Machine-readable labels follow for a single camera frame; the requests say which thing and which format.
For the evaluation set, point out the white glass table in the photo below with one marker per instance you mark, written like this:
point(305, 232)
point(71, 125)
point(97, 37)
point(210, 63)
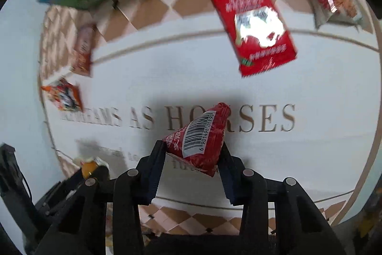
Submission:
point(21, 63)

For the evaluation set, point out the brown snack packet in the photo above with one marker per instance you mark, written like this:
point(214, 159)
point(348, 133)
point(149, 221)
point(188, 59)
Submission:
point(83, 49)

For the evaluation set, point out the clear egg pastry packet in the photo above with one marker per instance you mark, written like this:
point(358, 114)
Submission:
point(89, 166)

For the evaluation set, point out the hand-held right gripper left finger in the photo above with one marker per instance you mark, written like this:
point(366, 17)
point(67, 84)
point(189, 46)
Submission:
point(152, 175)

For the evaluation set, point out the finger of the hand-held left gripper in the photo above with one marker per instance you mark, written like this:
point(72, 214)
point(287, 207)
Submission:
point(62, 192)

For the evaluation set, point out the red triangular snack packet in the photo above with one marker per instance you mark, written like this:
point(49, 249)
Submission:
point(203, 135)

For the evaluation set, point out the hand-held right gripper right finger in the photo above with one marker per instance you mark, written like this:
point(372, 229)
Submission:
point(229, 183)

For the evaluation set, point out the panda print snack packet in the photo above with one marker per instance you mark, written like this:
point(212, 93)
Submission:
point(64, 96)

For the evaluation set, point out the diamond pattern tablecloth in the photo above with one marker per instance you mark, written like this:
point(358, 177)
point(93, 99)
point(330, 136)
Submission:
point(194, 69)

